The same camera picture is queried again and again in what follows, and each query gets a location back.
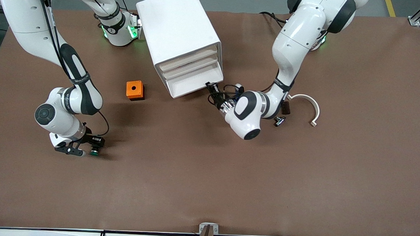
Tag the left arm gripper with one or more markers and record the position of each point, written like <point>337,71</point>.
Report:
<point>218,101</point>

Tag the small metal connector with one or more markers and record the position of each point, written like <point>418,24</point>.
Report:
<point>279,121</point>

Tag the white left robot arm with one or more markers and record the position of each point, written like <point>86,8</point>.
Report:
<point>296,33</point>

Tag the orange box with hole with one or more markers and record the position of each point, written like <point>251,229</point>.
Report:
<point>134,89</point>

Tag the brown terminal block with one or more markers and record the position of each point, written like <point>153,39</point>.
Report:
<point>286,108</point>

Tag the white plastic drawer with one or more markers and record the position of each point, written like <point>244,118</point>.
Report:
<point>190,67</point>
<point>189,59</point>
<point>193,84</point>

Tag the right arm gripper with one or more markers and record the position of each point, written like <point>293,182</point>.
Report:
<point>88,137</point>

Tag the white drawer cabinet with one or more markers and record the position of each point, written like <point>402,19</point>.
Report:
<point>175,22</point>

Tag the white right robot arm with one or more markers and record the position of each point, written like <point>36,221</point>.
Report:
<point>25,17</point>

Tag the brown table mat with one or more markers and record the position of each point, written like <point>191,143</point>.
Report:
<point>207,184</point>

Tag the grey metal bracket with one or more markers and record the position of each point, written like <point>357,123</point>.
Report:
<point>202,227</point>

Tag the green push button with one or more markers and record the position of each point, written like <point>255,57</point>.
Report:
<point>95,152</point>

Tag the white curved bracket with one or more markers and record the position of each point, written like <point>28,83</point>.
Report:
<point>315,107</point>

